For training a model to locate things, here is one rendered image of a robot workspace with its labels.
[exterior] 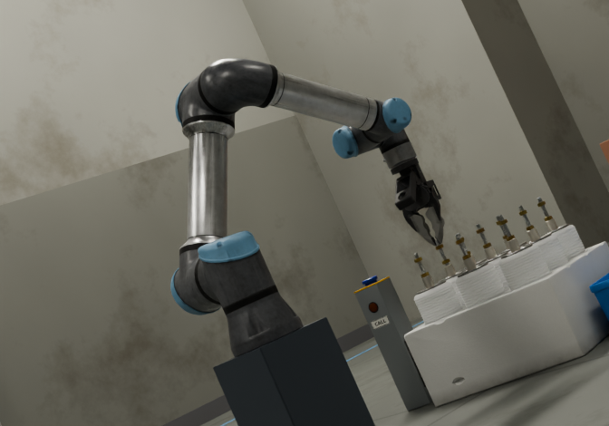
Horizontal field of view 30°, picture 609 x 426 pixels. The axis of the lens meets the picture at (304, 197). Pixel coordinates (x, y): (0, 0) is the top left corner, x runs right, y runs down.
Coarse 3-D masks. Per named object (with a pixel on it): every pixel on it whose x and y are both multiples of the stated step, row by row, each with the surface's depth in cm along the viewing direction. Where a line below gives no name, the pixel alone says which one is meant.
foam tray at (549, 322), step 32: (608, 256) 269; (544, 288) 240; (576, 288) 248; (448, 320) 254; (480, 320) 250; (512, 320) 246; (544, 320) 242; (576, 320) 242; (416, 352) 260; (448, 352) 255; (480, 352) 251; (512, 352) 247; (544, 352) 243; (576, 352) 239; (448, 384) 257; (480, 384) 252
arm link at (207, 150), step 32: (192, 96) 248; (192, 128) 248; (224, 128) 248; (192, 160) 246; (224, 160) 247; (192, 192) 244; (224, 192) 245; (192, 224) 241; (224, 224) 242; (192, 256) 236; (192, 288) 233
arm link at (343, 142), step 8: (344, 128) 268; (352, 128) 268; (336, 136) 269; (344, 136) 267; (352, 136) 267; (360, 136) 265; (336, 144) 270; (344, 144) 267; (352, 144) 266; (360, 144) 267; (368, 144) 266; (376, 144) 266; (336, 152) 271; (344, 152) 268; (352, 152) 267; (360, 152) 270
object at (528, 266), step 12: (528, 252) 246; (540, 252) 249; (504, 264) 248; (516, 264) 246; (528, 264) 246; (540, 264) 247; (504, 276) 251; (516, 276) 247; (528, 276) 246; (540, 276) 246; (516, 288) 248
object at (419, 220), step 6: (414, 216) 275; (420, 216) 274; (414, 222) 275; (420, 222) 274; (420, 228) 274; (426, 228) 274; (420, 234) 275; (426, 234) 274; (426, 240) 275; (432, 240) 274
